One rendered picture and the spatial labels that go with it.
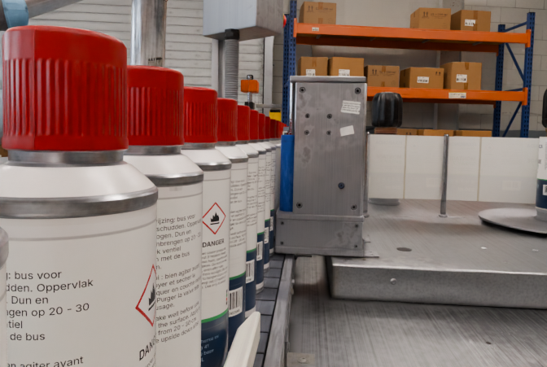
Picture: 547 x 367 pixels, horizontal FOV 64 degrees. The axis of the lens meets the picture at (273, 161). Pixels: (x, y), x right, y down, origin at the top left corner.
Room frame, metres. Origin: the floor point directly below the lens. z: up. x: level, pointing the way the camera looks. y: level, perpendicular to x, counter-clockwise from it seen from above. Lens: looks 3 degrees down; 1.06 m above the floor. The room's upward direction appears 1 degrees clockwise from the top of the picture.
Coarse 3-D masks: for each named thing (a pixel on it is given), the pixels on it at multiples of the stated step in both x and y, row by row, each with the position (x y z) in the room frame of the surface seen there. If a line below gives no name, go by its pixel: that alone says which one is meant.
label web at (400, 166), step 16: (384, 144) 1.00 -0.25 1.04; (400, 144) 1.00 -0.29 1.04; (416, 144) 1.00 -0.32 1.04; (432, 144) 1.00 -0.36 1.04; (384, 160) 1.00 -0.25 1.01; (400, 160) 1.00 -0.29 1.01; (416, 160) 1.00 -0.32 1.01; (432, 160) 1.00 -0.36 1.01; (384, 176) 1.00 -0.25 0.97; (400, 176) 1.00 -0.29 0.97; (416, 176) 1.00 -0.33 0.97; (432, 176) 1.00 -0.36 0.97; (448, 176) 1.00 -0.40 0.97; (368, 192) 1.00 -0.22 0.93; (384, 192) 1.00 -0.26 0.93; (400, 192) 1.00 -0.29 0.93; (416, 192) 1.00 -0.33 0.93; (432, 192) 1.00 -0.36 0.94; (448, 192) 1.00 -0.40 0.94
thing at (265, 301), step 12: (276, 264) 0.59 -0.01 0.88; (264, 276) 0.54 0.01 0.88; (276, 276) 0.55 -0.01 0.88; (264, 288) 0.50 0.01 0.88; (276, 288) 0.50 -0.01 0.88; (264, 300) 0.47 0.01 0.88; (276, 300) 0.56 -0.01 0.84; (264, 312) 0.43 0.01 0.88; (264, 324) 0.40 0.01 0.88; (264, 336) 0.38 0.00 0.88; (264, 348) 0.36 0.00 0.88; (264, 360) 0.41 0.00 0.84
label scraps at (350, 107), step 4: (344, 104) 0.63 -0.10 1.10; (348, 104) 0.63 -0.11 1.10; (352, 104) 0.63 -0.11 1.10; (356, 104) 0.63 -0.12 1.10; (360, 104) 0.63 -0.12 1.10; (344, 108) 0.63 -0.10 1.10; (348, 108) 0.63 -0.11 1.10; (352, 108) 0.63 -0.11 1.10; (356, 108) 0.63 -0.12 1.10; (348, 112) 0.63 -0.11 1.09; (352, 112) 0.63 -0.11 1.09; (356, 112) 0.63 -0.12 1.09; (344, 128) 0.63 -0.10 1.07; (348, 128) 0.63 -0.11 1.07; (352, 128) 0.63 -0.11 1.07; (340, 132) 0.63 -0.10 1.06; (344, 132) 0.63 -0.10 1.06; (348, 132) 0.63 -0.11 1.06; (352, 132) 0.63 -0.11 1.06
